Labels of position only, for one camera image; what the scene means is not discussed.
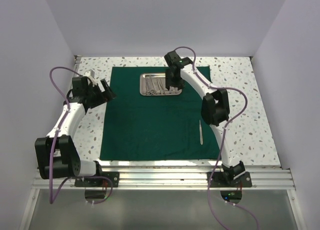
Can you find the aluminium rail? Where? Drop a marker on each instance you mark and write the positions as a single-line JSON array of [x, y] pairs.
[[191, 178], [75, 69]]

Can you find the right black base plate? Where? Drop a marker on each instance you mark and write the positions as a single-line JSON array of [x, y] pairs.
[[218, 180]]

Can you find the aluminium front rail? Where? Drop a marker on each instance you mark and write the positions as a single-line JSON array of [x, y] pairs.
[[191, 178]]

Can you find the aluminium left rail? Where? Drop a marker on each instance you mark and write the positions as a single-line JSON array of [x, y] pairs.
[[75, 69]]

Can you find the green surgical cloth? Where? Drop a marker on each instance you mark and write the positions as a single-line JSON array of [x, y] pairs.
[[145, 128]]

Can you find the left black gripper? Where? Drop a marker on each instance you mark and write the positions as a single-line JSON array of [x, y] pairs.
[[102, 96]]

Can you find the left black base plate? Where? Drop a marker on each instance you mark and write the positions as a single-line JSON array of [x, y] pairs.
[[97, 180]]

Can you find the steel forceps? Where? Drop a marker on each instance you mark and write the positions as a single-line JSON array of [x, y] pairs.
[[161, 90]]

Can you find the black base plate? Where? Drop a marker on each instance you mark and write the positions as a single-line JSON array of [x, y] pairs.
[[218, 180], [97, 180]]

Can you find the steel scalpel handle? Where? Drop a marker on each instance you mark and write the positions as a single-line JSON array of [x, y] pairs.
[[173, 91], [200, 133]]

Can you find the steel instrument tray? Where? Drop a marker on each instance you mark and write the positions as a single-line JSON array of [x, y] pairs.
[[153, 83]]

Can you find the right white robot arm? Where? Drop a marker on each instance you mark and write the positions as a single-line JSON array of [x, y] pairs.
[[215, 108]]

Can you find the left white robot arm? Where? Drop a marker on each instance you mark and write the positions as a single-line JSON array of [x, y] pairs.
[[56, 153]]

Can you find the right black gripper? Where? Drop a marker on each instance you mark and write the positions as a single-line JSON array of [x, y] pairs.
[[180, 84]]

